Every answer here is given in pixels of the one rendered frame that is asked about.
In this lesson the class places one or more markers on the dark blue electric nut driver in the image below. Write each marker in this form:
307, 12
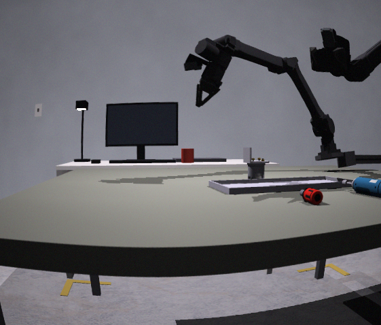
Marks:
365, 186

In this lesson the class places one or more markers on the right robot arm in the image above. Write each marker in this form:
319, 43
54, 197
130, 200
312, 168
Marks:
215, 51

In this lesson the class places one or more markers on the grey and white l-shaped bracket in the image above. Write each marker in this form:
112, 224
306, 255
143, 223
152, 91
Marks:
247, 156

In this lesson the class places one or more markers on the white shallow rectangular tray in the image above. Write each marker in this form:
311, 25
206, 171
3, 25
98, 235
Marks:
248, 186

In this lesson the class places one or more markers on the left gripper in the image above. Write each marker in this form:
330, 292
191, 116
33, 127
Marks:
329, 60

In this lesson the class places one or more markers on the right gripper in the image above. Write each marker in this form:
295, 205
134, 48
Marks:
210, 87

